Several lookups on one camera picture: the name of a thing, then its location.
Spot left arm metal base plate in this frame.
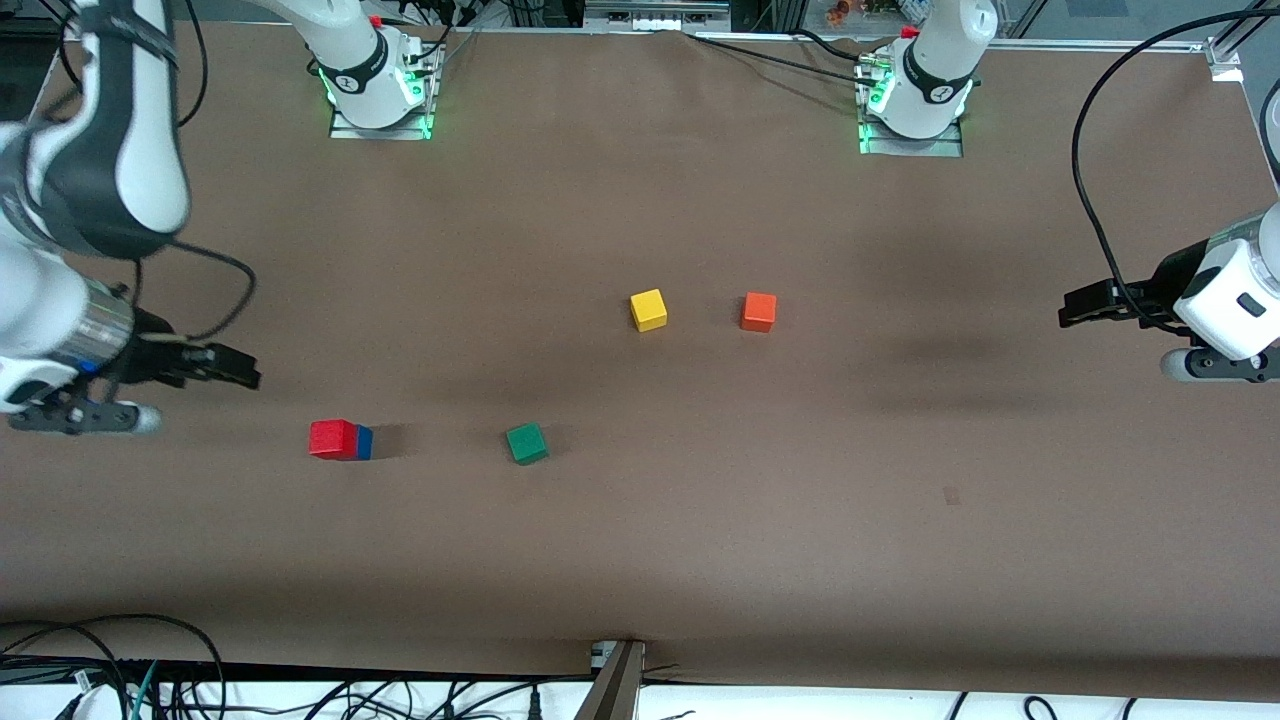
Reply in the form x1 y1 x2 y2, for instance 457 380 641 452
856 55 967 159

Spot black cable across table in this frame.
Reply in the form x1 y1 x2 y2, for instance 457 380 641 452
685 30 881 87

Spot grey metal camera post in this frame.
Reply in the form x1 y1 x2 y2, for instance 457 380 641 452
575 640 647 720

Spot red cube block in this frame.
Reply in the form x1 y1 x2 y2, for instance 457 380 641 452
309 419 359 461

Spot green cube block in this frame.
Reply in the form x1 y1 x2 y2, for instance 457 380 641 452
505 421 550 466

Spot brown table cover sheet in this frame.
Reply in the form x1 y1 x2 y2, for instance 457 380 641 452
0 20 1280 701

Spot teal floor cable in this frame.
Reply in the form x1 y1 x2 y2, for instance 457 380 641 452
128 660 162 720

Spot black looped floor cable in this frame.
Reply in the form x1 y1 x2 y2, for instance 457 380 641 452
0 612 227 720

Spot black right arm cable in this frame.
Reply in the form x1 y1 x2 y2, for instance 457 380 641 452
125 0 259 344

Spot silver aluminium frame bracket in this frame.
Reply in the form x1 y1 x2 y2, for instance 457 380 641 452
585 0 732 32

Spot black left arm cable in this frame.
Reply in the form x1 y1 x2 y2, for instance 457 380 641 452
1071 5 1280 312

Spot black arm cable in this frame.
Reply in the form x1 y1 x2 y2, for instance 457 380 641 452
125 0 259 344
1071 5 1280 312

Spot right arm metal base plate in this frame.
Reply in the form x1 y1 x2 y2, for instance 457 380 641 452
328 40 443 141

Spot aluminium frame corner strut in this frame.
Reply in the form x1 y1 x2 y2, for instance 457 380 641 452
1204 0 1280 83

